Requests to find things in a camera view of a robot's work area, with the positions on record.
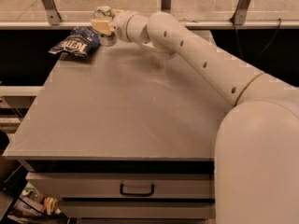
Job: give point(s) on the blue chip bag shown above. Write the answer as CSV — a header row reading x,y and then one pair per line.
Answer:
x,y
81,42

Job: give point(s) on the right metal window bracket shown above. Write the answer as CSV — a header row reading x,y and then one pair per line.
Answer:
x,y
241,11

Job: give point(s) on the clutter items on floor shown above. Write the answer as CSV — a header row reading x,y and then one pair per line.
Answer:
x,y
32,207

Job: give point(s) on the metal window bracket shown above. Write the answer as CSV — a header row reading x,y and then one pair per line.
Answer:
x,y
241,11
53,16

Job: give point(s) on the lower grey drawer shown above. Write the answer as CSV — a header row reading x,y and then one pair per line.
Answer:
x,y
150,210

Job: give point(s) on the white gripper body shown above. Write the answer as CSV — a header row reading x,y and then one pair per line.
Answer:
x,y
120,24

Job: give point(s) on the left metal window bracket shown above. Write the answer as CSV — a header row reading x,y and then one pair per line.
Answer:
x,y
53,16

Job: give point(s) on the white 7up can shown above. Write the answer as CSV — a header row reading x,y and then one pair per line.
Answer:
x,y
105,13

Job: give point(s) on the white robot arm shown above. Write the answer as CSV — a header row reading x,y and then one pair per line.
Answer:
x,y
256,157

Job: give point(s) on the grey drawer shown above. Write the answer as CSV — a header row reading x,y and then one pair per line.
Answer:
x,y
108,186
150,210

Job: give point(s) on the black drawer handle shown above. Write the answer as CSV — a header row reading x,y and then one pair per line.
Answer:
x,y
127,191

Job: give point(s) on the upper grey drawer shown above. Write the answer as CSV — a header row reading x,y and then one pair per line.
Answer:
x,y
108,186

